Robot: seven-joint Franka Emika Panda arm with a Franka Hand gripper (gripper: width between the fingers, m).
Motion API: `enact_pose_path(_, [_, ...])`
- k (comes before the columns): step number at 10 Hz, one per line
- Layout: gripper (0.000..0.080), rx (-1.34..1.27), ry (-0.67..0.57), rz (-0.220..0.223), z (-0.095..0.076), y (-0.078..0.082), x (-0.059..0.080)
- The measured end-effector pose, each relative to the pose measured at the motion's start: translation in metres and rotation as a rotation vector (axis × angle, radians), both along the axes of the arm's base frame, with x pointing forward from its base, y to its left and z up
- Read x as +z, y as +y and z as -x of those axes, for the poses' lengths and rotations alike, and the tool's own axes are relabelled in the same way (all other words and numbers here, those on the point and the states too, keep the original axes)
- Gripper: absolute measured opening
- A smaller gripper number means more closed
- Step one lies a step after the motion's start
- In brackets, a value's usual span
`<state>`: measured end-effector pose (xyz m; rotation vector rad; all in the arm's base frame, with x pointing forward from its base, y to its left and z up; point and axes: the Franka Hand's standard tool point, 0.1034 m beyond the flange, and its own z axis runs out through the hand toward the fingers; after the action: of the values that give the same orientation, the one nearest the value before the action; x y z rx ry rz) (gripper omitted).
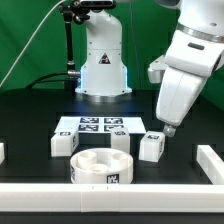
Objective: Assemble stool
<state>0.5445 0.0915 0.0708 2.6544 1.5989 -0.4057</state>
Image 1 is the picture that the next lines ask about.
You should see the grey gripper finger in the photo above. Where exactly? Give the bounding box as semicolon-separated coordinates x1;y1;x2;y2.
163;124;176;137

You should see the white round stool seat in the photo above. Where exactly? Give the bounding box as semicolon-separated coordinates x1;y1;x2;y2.
70;148;133;184

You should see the black cable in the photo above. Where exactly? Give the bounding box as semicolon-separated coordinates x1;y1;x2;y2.
25;72;81;90

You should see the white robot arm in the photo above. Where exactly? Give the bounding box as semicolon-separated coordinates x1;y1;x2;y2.
78;0;224;137

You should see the white front rail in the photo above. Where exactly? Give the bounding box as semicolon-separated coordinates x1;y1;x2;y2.
0;183;224;213

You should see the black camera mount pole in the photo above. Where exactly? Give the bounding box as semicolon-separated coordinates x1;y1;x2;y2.
59;3;80;94

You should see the white rail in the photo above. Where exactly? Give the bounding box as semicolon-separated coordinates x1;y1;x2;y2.
196;145;224;185
0;183;224;213

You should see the white right rail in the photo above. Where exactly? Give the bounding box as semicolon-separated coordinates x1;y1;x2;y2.
196;145;224;185

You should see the black camera on mount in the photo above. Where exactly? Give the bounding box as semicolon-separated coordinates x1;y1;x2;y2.
71;0;116;10

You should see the white left block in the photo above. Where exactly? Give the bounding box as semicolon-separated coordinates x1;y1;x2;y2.
0;143;5;165

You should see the white paper marker sheet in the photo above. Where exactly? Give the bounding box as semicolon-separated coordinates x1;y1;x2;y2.
55;116;146;134

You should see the white cable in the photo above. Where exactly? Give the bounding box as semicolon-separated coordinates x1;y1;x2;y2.
0;0;68;88

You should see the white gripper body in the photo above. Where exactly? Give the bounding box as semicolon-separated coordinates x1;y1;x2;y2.
156;30;224;126

